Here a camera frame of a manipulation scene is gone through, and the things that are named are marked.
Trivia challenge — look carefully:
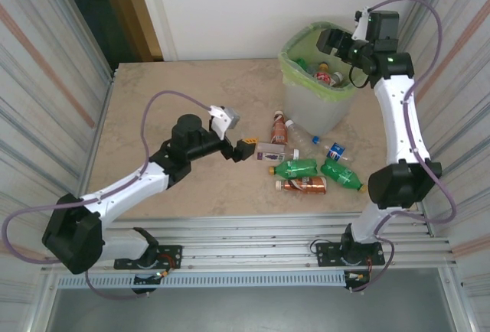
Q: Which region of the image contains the purple label bottle white cap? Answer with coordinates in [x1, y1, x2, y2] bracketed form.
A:
[254, 141, 300, 163]

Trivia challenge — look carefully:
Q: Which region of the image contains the red label cola bottle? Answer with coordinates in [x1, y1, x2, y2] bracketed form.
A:
[314, 62, 335, 84]

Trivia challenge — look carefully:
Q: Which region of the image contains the orange brown label tea bottle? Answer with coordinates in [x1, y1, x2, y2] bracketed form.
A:
[269, 109, 289, 145]

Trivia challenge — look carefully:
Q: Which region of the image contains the copper label coffee bottle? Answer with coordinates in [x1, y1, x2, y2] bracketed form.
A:
[274, 176, 328, 196]

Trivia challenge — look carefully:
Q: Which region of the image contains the blue cap pepsi bottle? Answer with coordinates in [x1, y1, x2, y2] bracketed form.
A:
[310, 135, 355, 164]

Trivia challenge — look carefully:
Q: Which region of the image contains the green plastic bin liner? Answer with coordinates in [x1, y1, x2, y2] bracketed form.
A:
[278, 21, 383, 104]

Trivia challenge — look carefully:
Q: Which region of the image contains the translucent white plastic bin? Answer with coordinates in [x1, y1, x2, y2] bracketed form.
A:
[278, 21, 383, 136]

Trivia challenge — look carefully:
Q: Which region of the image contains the green bottle yellow cap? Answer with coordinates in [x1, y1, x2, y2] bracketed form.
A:
[267, 158, 319, 179]
[319, 158, 369, 194]

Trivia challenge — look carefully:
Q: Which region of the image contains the clear unlabelled bottle white cap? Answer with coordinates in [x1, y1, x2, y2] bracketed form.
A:
[284, 118, 319, 158]

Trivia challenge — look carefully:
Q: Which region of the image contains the corrugated translucent side panel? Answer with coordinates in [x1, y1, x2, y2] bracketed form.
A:
[0, 0, 118, 332]
[377, 0, 490, 332]

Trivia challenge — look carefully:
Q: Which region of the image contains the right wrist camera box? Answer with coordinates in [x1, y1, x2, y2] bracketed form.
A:
[352, 5, 374, 41]

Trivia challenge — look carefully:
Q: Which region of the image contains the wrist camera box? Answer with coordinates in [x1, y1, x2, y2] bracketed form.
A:
[207, 105, 240, 141]
[352, 5, 374, 41]

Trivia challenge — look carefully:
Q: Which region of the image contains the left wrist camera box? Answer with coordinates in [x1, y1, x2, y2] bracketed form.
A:
[207, 105, 240, 141]

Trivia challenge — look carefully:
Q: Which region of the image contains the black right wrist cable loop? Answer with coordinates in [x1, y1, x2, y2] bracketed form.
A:
[348, 63, 374, 90]

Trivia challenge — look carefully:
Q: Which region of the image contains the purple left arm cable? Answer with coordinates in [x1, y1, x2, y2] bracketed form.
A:
[1, 90, 214, 301]

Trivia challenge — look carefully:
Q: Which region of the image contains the aluminium rail base frame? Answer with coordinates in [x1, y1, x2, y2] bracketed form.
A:
[40, 209, 460, 274]

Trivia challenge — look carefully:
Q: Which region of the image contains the brown wooden door frame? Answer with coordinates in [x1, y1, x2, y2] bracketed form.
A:
[97, 0, 165, 61]

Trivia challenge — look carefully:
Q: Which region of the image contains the grey slotted cable tray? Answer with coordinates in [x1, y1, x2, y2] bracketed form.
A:
[57, 272, 348, 290]

